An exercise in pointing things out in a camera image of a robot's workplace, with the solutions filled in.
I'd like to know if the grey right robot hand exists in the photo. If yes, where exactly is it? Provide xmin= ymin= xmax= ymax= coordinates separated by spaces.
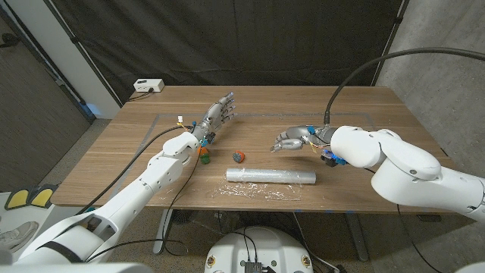
xmin=269 ymin=124 xmax=348 ymax=168

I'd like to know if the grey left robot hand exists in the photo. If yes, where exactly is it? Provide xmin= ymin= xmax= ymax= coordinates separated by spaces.
xmin=190 ymin=91 xmax=237 ymax=148

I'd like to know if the clear plastic wrap sheet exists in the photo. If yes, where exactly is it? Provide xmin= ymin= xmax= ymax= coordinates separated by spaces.
xmin=211 ymin=180 xmax=304 ymax=202

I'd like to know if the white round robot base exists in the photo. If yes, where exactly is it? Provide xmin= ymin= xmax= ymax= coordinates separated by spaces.
xmin=203 ymin=226 xmax=314 ymax=273

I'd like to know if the orange green toy carrot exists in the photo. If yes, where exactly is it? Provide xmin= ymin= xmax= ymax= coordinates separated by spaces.
xmin=197 ymin=146 xmax=211 ymax=165

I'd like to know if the white power strip box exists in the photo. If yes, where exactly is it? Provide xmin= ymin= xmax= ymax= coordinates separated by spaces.
xmin=133 ymin=78 xmax=165 ymax=93

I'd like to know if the black backdrop curtain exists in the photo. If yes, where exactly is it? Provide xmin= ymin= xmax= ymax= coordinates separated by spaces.
xmin=51 ymin=0 xmax=405 ymax=105

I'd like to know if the grey table leg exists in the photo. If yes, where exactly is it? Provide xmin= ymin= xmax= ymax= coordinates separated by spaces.
xmin=152 ymin=209 xmax=175 ymax=255
xmin=344 ymin=213 xmax=371 ymax=262

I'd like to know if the black backdrop stand pole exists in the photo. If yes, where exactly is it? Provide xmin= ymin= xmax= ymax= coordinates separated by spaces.
xmin=43 ymin=0 xmax=124 ymax=107
xmin=373 ymin=0 xmax=410 ymax=86

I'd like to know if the yellow black foot pedal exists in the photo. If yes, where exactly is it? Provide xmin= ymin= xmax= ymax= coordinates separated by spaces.
xmin=29 ymin=184 xmax=58 ymax=209
xmin=4 ymin=188 xmax=31 ymax=211

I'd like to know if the grey white sneaker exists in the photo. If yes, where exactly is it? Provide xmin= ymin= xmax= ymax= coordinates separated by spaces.
xmin=0 ymin=221 xmax=40 ymax=253

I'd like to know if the black power strip cable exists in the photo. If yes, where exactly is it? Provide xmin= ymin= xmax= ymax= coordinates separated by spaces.
xmin=127 ymin=89 xmax=155 ymax=102

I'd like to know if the thin black left wrist cable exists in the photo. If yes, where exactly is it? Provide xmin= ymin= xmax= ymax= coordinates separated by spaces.
xmin=85 ymin=149 xmax=201 ymax=262

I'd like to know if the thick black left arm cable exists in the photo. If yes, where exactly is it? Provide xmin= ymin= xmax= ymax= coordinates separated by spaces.
xmin=75 ymin=124 xmax=194 ymax=216

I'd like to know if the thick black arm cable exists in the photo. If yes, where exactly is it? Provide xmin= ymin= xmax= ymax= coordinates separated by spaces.
xmin=75 ymin=124 xmax=194 ymax=216
xmin=323 ymin=46 xmax=485 ymax=126

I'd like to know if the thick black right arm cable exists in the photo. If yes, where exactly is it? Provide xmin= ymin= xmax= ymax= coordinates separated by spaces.
xmin=323 ymin=46 xmax=485 ymax=126

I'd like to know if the thin braided right wrist cable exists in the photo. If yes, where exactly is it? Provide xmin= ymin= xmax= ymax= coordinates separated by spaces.
xmin=363 ymin=166 xmax=444 ymax=273

